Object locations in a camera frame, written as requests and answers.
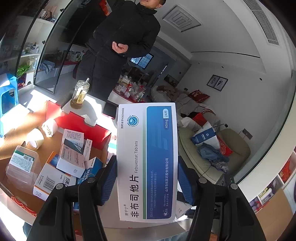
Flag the red tray of items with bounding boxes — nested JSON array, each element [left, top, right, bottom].
[[113, 75, 146, 103]]

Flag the beige sofa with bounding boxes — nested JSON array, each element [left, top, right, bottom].
[[178, 128, 251, 184]]

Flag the blue white Febuxostat box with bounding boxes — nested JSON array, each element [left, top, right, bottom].
[[116, 102, 178, 223]]

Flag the glass display cabinet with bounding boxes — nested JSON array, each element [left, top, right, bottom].
[[1, 1, 97, 93]]

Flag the red smartphone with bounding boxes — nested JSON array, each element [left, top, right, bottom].
[[102, 101, 118, 120]]

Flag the blue plastic stool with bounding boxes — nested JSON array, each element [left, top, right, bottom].
[[1, 73, 19, 116]]

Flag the clear plastic box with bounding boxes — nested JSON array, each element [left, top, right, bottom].
[[6, 146, 42, 195]]

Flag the yellow masking tape roll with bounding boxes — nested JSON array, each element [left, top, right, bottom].
[[26, 128, 44, 150]]

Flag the white olive medicine box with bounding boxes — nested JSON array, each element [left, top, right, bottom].
[[56, 129, 92, 178]]

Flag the red cardboard storage box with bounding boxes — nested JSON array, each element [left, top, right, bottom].
[[0, 99, 112, 218]]

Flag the white orange medicine box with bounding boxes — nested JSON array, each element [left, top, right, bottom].
[[33, 152, 76, 201]]

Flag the white blue small box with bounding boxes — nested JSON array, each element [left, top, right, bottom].
[[76, 157, 103, 184]]

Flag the person in black jacket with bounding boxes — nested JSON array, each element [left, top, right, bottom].
[[77, 0, 166, 101]]

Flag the glass jar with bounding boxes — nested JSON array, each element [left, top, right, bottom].
[[70, 78, 90, 109]]

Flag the framed wall pictures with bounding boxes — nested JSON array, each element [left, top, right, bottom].
[[207, 75, 228, 91]]

